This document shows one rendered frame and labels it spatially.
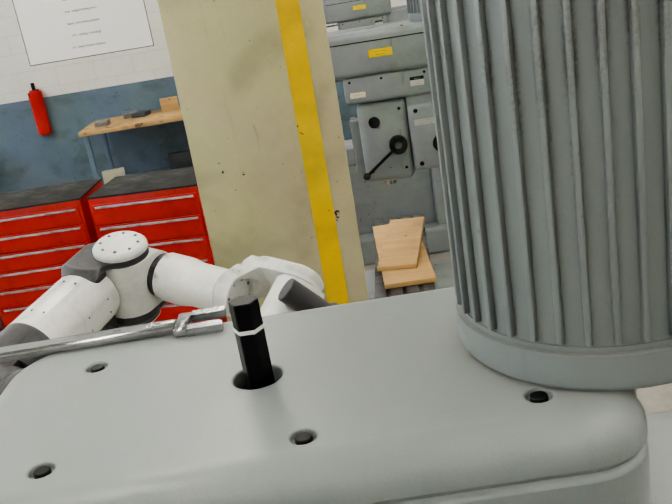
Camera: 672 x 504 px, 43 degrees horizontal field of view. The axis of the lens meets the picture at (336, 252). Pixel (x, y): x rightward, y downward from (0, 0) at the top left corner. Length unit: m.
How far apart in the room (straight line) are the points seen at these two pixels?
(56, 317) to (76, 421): 0.54
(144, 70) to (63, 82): 0.91
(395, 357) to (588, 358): 0.15
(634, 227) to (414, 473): 0.19
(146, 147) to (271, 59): 7.70
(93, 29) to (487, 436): 9.47
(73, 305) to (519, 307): 0.76
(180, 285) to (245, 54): 1.17
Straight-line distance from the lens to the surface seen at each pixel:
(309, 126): 2.31
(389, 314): 0.69
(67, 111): 10.07
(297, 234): 2.39
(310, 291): 1.11
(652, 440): 0.75
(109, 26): 9.84
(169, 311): 5.57
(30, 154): 10.30
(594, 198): 0.51
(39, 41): 10.06
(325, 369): 0.62
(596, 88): 0.49
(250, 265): 1.18
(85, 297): 1.20
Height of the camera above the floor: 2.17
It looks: 19 degrees down
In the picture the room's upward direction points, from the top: 10 degrees counter-clockwise
